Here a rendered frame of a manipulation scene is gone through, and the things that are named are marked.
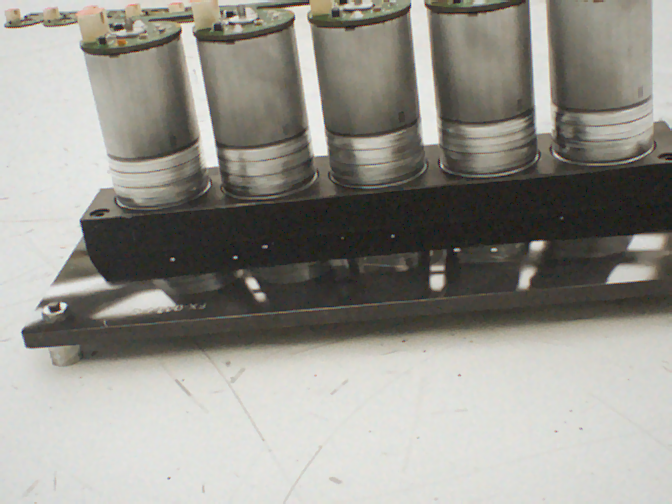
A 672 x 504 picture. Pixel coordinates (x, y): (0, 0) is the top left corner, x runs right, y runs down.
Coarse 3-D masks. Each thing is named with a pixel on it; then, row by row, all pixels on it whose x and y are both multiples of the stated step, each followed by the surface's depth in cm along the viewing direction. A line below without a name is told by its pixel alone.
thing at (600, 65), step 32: (576, 0) 24; (608, 0) 24; (640, 0) 24; (576, 32) 25; (608, 32) 24; (640, 32) 25; (576, 64) 25; (608, 64) 25; (640, 64) 25; (576, 96) 25; (608, 96) 25; (640, 96) 25; (576, 128) 26; (608, 128) 25; (640, 128) 25; (576, 160) 26; (608, 160) 26
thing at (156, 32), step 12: (120, 24) 27; (156, 24) 27; (168, 24) 27; (108, 36) 26; (144, 36) 26; (156, 36) 26; (168, 36) 26; (84, 48) 26; (96, 48) 25; (108, 48) 25; (120, 48) 25; (132, 48) 25; (144, 48) 25
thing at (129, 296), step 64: (128, 256) 27; (192, 256) 26; (256, 256) 26; (320, 256) 25; (384, 256) 25; (448, 256) 25; (512, 256) 24; (576, 256) 24; (640, 256) 23; (64, 320) 24; (128, 320) 24; (192, 320) 23; (256, 320) 23; (320, 320) 23
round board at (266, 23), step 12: (228, 12) 26; (264, 12) 26; (276, 12) 26; (288, 12) 26; (216, 24) 25; (252, 24) 25; (264, 24) 25; (276, 24) 25; (288, 24) 25; (204, 36) 25; (216, 36) 25; (228, 36) 25; (240, 36) 25
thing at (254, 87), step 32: (288, 32) 25; (224, 64) 25; (256, 64) 25; (288, 64) 26; (224, 96) 26; (256, 96) 25; (288, 96) 26; (224, 128) 26; (256, 128) 26; (288, 128) 26; (224, 160) 27; (256, 160) 26; (288, 160) 26; (224, 192) 27; (256, 192) 26; (288, 192) 27
